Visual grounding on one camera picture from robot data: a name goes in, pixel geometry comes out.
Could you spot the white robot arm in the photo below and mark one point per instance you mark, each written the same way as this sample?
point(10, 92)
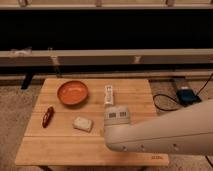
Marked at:
point(186, 131)

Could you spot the orange bowl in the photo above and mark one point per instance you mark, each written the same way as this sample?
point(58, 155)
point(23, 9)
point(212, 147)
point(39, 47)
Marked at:
point(72, 92)

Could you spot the red pocket knife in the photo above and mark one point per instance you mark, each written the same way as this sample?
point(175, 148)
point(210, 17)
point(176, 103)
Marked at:
point(47, 117)

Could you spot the wooden table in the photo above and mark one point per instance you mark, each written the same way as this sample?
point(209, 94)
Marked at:
point(60, 144)

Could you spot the blue power adapter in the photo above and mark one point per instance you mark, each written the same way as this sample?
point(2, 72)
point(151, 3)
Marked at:
point(187, 97)

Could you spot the white wooden rail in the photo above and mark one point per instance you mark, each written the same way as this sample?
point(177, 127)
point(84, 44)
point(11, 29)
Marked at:
point(22, 58)

